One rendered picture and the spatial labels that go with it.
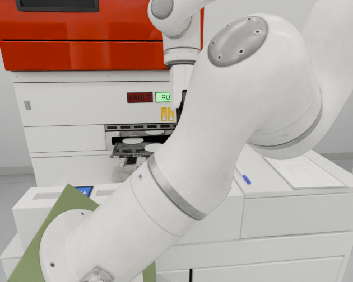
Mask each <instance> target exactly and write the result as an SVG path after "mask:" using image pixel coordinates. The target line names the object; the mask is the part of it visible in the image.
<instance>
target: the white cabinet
mask: <svg viewBox="0 0 353 282"><path fill-rule="evenodd" d="M352 246H353V230H346V231H331V232H317V233H303V234H288V235H280V236H266V237H252V238H239V241H231V242H216V243H202V244H194V245H180V246H171V247H170V248H169V249H168V250H167V251H166V252H164V253H163V254H162V255H161V256H160V257H159V258H158V259H156V260H155V264H156V273H157V274H159V275H161V276H162V277H164V278H166V279H167V280H169V281H171V282H341V281H342V278H343V275H344V272H345V269H346V265H347V262H348V260H349V256H350V253H351V250H352ZM20 259H21V258H7V259H1V261H2V265H3V268H4V271H5V274H6V277H7V279H8V278H9V277H10V275H11V274H12V272H13V270H14V268H15V267H16V265H17V264H18V262H19V260H20Z"/></svg>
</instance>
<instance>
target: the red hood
mask: <svg viewBox="0 0 353 282"><path fill-rule="evenodd" d="M149 2H150V0H0V50H1V54H2V59H3V64H4V68H5V70H6V71H133V70H169V69H166V64H164V48H163V35H162V32H161V31H159V30H158V29H157V28H156V27H155V26H154V25H153V24H152V23H151V21H150V19H149V17H148V4H149ZM204 10H205V7H203V8H201V9H200V47H201V50H202V49H203V27H204Z"/></svg>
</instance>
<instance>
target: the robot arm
mask: <svg viewBox="0 0 353 282"><path fill-rule="evenodd" d="M213 1H215V0H150V2H149V4H148V17H149V19H150V21H151V23H152V24H153V25H154V26H155V27H156V28H157V29H158V30H159V31H161V32H162V35H163V48H164V64H166V69H169V70H170V110H171V111H175V109H176V123H177V124H176V128H175V130H174V132H173V133H172V135H171V136H170V137H169V139H168V140H167V141H166V142H165V143H164V144H163V145H162V146H161V147H160V148H159V149H158V150H157V151H156V152H154V153H153V154H152V155H151V156H150V157H149V158H148V159H147V160H146V161H145V162H144V163H143V164H142V165H141V166H140V167H139V168H138V169H137V170H136V171H134V173H132V174H131V175H130V176H129V177H128V178H127V179H126V180H125V181H124V182H123V183H122V184H121V185H120V186H119V187H118V188H117V189H116V190H115V191H114V192H113V193H112V194H111V195H110V196H109V197H108V198H107V199H106V200H105V201H104V202H103V203H102V204H101V205H100V206H99V207H98V208H97V209H95V210H94V211H90V210H85V209H73V210H69V211H65V212H63V213H62V214H60V215H58V216H57V217H56V218H55V219H54V220H53V221H52V222H51V223H50V224H49V225H48V226H47V228H46V230H45V232H44V233H43V236H42V239H41V242H40V251H39V256H40V266H41V270H42V273H43V277H44V280H45V282H143V276H142V272H143V270H145V269H146V268H147V267H148V266H150V265H151V264H152V263H153V262H154V261H155V260H156V259H158V258H159V257H160V256H161V255H162V254H163V253H164V252H166V251H167V250H168V249H169V248H170V247H171V246H172V245H174V244H175V243H176V242H178V241H179V240H180V239H181V238H182V237H183V236H184V235H185V234H187V233H188V232H189V231H190V230H191V229H192V228H194V227H195V226H196V225H197V224H198V223H199V222H200V221H202V220H203V219H204V218H205V217H206V216H208V215H209V214H210V213H211V212H212V211H213V210H214V209H216V208H217V207H218V206H219V205H220V204H221V203H222V202H223V201H224V200H225V199H226V197H227V196H228V194H229V192H230V190H231V186H232V181H233V175H234V170H235V166H236V162H237V160H238V157H239V154H240V152H241V150H242V149H243V147H244V145H245V143H247V145H249V146H250V147H251V149H253V150H254V151H255V152H257V153H258V154H260V155H262V156H264V157H267V158H270V159H276V160H286V159H293V158H296V157H299V156H301V155H303V154H305V153H306V152H308V151H310V150H311V149H312V148H313V147H314V146H315V145H316V144H317V143H318V142H319V141H320V140H321V139H322V138H323V137H324V135H325V134H326V133H327V131H328V130H329V128H330V127H331V125H332V124H333V122H334V121H335V119H336V117H337V116H338V114H339V113H340V111H341V109H342V108H343V106H344V104H345V102H346V101H347V99H348V97H349V96H350V94H351V92H352V90H353V0H315V2H314V4H313V6H312V9H311V10H310V13H309V15H308V18H307V20H306V22H305V25H304V27H303V30H302V32H301V34H300V32H299V31H298V30H297V29H296V28H295V27H294V26H293V25H292V24H291V23H290V22H288V21H287V20H286V19H284V18H282V17H279V16H276V15H271V14H267V13H256V14H251V15H247V16H244V17H241V18H238V19H236V20H234V21H233V22H231V23H229V24H227V25H226V26H224V27H223V28H222V29H221V30H220V31H218V32H217V33H215V34H214V36H213V37H212V38H210V40H209V41H208V42H207V43H206V45H205V46H204V47H203V49H202V50H201V47H200V9H201V8H203V7H204V6H206V5H208V4H209V3H211V2H213Z"/></svg>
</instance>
